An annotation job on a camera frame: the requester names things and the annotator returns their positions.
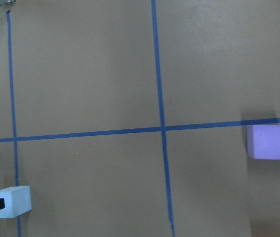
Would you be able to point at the light blue foam block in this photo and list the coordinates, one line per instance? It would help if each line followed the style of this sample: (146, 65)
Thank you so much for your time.
(17, 201)

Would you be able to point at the purple foam block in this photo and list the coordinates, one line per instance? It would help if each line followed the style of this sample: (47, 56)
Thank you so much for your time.
(263, 141)

